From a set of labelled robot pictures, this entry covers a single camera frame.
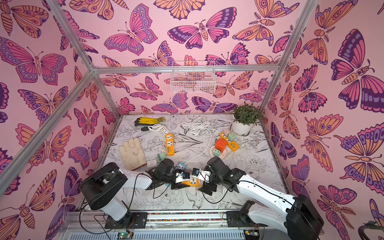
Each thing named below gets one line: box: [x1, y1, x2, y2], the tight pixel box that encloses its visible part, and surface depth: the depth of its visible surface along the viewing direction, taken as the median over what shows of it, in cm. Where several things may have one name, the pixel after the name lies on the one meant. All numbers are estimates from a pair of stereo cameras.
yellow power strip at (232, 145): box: [219, 132, 240, 153], surface depth 102 cm
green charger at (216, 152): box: [212, 148, 221, 157], surface depth 93 cm
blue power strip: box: [177, 162, 187, 171], surface depth 92 cm
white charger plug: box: [147, 159, 158, 168], surface depth 94 cm
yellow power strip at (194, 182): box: [182, 177, 203, 188], surface depth 85 cm
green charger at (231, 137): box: [228, 133, 235, 142], surface depth 101 cm
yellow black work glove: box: [134, 116, 166, 126], surface depth 116 cm
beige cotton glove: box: [119, 137, 147, 171], surface depth 100 cm
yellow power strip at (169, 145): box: [166, 133, 175, 157], surface depth 102 cm
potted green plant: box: [231, 101, 263, 136], surface depth 96 cm
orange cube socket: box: [214, 138, 227, 153], surface depth 94 cm
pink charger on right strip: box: [223, 128, 231, 137], surface depth 103 cm
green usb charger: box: [157, 152, 166, 161], surface depth 97 cm
